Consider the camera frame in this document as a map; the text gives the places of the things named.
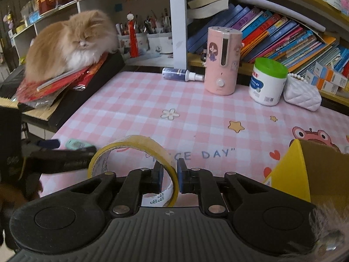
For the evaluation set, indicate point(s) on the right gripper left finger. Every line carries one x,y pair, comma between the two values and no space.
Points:
138,182

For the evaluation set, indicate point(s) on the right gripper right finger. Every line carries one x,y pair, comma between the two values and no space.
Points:
202,183

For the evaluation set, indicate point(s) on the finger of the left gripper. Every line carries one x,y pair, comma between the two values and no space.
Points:
49,144

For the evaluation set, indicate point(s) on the blue plastic packet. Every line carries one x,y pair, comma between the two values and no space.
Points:
74,144

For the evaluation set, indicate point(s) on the red paper stack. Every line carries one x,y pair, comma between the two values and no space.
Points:
42,95

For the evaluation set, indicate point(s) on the pink checked tablecloth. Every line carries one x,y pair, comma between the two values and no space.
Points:
221,134

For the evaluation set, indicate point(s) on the orange white fluffy cat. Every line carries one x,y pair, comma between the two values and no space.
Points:
70,45

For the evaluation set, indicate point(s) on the small spray bottle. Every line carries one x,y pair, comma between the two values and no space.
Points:
181,75

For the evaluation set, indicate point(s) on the yellow cardboard box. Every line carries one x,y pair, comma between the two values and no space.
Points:
310,174

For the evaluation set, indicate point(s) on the white jar green lid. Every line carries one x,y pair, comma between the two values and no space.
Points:
267,81

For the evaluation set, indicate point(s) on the white quilted pouch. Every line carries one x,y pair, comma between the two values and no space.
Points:
300,93

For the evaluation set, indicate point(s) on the white pen holder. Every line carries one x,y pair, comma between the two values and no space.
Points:
148,43

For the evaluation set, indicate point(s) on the pink humidifier cylinder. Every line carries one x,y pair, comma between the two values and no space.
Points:
222,60

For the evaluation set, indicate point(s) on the row of colourful books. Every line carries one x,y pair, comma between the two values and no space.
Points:
264,34

